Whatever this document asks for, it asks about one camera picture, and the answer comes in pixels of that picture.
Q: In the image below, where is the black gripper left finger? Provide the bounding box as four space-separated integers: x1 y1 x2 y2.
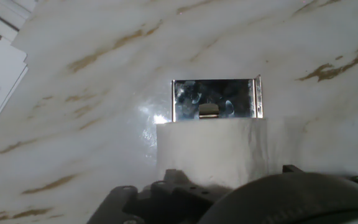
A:
86 169 232 224

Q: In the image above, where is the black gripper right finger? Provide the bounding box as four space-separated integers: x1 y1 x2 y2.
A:
282 164 358 194

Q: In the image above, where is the white toilet paper roll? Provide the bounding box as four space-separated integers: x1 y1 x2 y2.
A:
155 117 270 190

